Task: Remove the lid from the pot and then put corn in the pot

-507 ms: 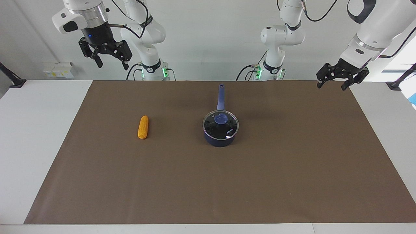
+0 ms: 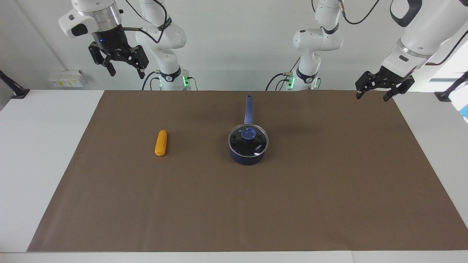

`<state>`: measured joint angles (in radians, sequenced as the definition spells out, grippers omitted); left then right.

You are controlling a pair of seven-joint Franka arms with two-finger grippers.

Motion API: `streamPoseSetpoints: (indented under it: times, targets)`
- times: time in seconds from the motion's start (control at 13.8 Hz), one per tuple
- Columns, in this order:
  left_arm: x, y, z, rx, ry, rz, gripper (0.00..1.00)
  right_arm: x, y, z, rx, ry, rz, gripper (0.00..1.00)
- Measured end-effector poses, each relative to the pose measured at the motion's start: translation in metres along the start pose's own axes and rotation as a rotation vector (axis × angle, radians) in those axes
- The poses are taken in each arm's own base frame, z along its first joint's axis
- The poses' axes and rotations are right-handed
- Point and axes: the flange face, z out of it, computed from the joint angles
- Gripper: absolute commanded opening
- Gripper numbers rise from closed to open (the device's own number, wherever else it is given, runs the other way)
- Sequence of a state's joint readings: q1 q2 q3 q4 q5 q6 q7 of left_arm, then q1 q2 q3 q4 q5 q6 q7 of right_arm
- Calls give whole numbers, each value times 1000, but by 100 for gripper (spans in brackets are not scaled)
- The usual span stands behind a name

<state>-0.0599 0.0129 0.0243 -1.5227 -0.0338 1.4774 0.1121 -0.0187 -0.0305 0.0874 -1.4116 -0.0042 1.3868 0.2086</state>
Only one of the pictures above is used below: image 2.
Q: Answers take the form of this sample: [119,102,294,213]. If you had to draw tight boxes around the white wall socket box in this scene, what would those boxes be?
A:
[49,70,84,88]

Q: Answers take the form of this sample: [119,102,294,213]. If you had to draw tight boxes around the black camera stand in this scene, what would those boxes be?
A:
[434,71,468,102]
[0,69,30,99]

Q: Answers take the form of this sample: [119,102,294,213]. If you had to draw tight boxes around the glass lid with blue knob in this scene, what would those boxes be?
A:
[228,124,269,158]

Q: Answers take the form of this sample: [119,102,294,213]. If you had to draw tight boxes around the brown table mat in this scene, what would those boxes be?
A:
[27,90,468,252]

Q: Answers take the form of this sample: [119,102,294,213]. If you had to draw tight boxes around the black base cable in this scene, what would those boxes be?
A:
[265,57,294,91]
[141,70,159,91]

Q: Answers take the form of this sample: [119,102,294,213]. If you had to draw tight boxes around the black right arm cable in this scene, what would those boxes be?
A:
[121,0,169,44]

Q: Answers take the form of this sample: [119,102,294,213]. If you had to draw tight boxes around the dark blue pot with handle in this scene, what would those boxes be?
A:
[228,95,269,166]

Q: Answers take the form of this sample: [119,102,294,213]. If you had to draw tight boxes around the black right base cable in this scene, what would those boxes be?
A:
[141,70,159,91]

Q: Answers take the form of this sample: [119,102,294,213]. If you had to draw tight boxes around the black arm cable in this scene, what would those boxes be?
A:
[312,0,468,66]
[121,0,169,44]

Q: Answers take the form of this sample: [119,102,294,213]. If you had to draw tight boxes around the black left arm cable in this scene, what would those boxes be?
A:
[312,0,468,66]

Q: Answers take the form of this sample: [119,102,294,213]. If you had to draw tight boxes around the yellow toy corn cob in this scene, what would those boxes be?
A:
[155,130,168,157]

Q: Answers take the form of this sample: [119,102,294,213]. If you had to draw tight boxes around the black left base cable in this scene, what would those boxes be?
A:
[265,57,294,91]

